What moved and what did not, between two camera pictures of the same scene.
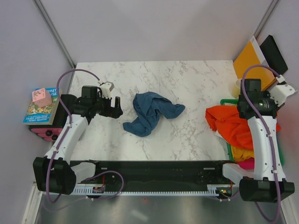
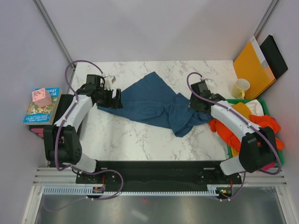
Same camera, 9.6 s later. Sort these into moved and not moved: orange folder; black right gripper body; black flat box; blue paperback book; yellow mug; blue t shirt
Moved: blue t shirt; black right gripper body
Not moved: yellow mug; blue paperback book; orange folder; black flat box
